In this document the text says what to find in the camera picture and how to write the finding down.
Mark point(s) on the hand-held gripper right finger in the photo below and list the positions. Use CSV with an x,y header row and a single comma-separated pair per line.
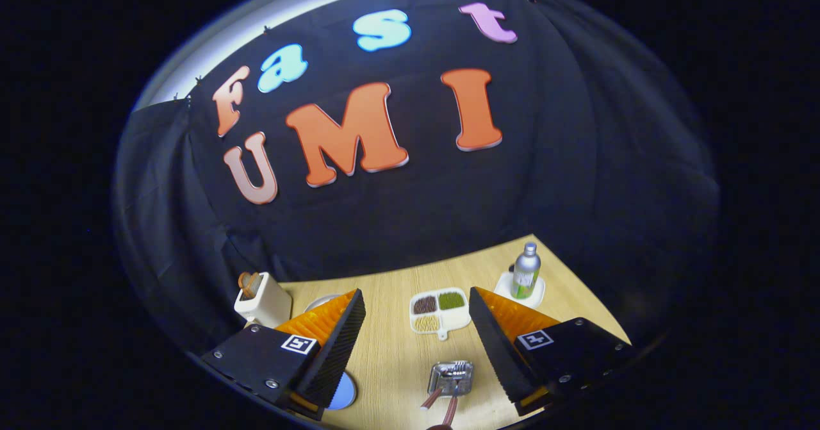
x,y
496,347

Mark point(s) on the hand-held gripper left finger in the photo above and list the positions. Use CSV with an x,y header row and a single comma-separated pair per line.
x,y
339,353

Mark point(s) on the blue plate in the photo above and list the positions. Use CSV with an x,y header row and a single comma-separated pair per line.
x,y
344,391

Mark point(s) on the white divided dish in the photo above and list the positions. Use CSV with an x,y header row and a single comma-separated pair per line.
x,y
453,321

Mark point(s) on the white oval plate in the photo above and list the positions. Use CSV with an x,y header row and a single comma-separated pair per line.
x,y
317,303

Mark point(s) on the white square coaster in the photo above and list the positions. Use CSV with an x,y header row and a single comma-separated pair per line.
x,y
503,289

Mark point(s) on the pile of green beans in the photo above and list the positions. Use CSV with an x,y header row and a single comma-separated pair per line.
x,y
451,300

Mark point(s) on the pile of yellow soybeans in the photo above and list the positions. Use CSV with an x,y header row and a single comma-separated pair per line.
x,y
427,323

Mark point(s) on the green label metal bottle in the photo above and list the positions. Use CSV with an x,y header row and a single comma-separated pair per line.
x,y
525,273

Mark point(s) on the pile of dark red beans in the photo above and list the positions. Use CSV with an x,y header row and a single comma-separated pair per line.
x,y
425,305

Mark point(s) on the white toaster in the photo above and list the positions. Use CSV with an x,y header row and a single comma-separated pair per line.
x,y
266,305

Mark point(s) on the brown bread slice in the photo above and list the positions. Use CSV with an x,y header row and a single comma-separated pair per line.
x,y
248,284

